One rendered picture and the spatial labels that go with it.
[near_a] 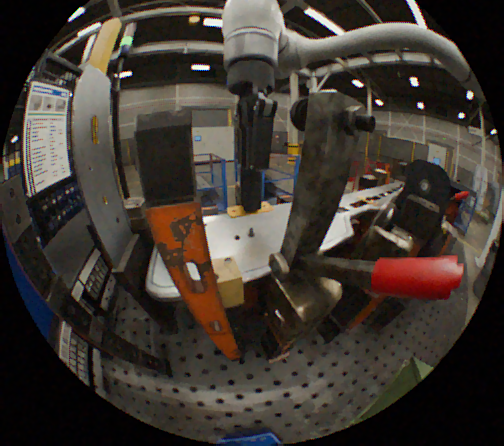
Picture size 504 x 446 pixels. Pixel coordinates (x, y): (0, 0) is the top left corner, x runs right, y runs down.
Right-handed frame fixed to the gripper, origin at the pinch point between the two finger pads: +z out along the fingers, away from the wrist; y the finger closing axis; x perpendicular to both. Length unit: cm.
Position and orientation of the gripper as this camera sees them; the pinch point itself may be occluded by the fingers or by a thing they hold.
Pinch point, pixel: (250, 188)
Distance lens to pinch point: 25.7
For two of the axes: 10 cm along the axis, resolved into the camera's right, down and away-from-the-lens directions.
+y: -3.6, -3.3, 8.7
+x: -9.3, 1.2, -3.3
